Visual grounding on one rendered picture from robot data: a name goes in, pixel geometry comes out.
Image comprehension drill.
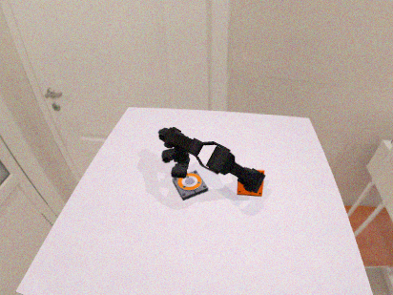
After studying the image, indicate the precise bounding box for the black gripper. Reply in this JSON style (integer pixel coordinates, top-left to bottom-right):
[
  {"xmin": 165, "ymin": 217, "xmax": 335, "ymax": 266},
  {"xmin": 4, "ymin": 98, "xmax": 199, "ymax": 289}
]
[{"xmin": 171, "ymin": 150, "xmax": 190, "ymax": 179}]

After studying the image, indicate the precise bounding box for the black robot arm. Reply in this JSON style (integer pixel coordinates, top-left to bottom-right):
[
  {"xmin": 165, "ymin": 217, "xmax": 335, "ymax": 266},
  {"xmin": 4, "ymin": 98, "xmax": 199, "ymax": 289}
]
[{"xmin": 157, "ymin": 127, "xmax": 266, "ymax": 193}]

